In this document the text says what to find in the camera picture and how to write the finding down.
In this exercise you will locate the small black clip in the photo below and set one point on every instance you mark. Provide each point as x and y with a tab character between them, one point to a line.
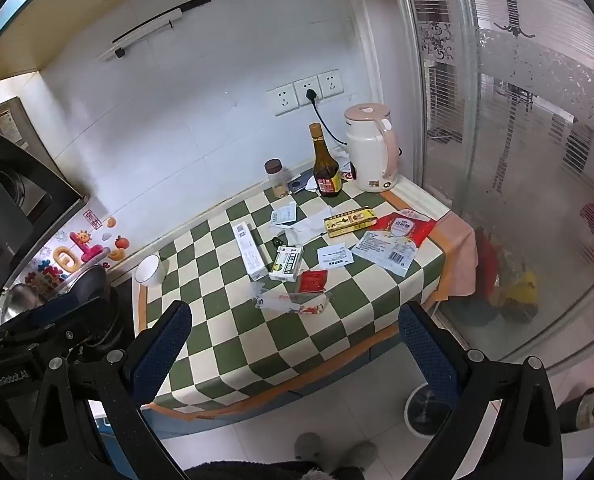
277	242

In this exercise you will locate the white black wall rail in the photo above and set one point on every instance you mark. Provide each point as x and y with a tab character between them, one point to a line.
152	27

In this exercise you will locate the small white packet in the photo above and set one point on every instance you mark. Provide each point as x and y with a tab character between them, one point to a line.
283	214

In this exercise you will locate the black wok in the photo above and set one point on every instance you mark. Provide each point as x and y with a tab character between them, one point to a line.
84	282

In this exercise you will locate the white printed leaflet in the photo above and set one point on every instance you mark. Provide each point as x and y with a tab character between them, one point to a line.
335	255

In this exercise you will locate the glass sliding door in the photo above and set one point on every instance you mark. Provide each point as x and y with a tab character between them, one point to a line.
527	160

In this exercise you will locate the dark blue cloth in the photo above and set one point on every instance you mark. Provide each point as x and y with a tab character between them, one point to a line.
477	312

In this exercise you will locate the white blue plastic bag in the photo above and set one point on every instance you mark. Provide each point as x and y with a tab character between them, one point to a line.
384	252

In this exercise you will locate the black bin with liner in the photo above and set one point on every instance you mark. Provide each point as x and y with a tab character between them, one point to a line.
582	410

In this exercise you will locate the long white carton box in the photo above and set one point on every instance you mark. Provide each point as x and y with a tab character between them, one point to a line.
249	252

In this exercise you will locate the green white checkered tablecloth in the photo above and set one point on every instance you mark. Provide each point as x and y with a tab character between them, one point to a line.
217	310

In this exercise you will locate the red sauce packet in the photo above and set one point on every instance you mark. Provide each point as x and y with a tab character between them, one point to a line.
312	280

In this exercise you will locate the red white packaging bag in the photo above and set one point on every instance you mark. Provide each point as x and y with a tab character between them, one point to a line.
404	225

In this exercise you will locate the pink white electric kettle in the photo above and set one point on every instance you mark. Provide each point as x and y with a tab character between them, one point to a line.
367	150

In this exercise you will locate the clear spice jar brown lid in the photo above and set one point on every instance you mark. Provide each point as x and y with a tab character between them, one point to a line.
277	180

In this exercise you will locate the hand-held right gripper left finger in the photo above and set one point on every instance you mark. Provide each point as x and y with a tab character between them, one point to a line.
162	345

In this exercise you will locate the dark glass sauce bottle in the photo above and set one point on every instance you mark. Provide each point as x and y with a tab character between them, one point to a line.
327	170

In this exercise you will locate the white paper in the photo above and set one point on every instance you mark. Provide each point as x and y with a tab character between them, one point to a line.
304	230

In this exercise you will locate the pink cloth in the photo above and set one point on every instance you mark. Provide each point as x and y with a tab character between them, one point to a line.
459	260

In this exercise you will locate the colourful wall stickers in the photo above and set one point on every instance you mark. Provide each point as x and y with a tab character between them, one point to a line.
77	255

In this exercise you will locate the clear plastic wrapper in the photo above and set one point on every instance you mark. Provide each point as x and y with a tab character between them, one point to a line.
289	302

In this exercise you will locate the wall cabinet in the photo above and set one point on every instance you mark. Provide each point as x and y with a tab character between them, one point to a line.
52	20

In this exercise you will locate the stainless range hood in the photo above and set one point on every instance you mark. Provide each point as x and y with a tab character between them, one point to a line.
22	200

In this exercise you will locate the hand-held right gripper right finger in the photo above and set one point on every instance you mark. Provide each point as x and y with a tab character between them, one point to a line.
427	350

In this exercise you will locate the person's grey slipper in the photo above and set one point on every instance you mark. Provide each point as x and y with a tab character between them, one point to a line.
359	452
309	445

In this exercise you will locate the black coat rack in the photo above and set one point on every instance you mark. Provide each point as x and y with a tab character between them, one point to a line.
511	5

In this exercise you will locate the white round trash bin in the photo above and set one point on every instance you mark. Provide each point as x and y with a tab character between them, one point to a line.
419	410

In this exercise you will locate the person's left grey slipper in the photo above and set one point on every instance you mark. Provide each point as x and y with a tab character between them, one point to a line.
309	445

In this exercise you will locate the metal pot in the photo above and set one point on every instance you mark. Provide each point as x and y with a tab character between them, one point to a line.
22	300

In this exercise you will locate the white ceramic cup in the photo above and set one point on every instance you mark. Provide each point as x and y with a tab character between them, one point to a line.
149	270

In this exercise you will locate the green white medicine box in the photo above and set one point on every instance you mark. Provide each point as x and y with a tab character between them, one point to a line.
286	263

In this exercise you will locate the dark foil packet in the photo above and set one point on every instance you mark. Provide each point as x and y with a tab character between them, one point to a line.
302	182

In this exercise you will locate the white wall socket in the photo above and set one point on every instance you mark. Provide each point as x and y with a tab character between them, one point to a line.
330	84
282	100
302	87

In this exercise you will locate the yellow carton box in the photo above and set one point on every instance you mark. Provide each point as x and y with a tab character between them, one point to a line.
349	222

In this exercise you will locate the person's right grey slipper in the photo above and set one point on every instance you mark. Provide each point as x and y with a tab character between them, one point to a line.
359	452

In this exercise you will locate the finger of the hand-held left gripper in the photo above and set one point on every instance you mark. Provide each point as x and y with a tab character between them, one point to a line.
67	310
52	341

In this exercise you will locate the yellow bag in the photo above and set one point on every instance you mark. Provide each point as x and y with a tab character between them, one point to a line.
522	285

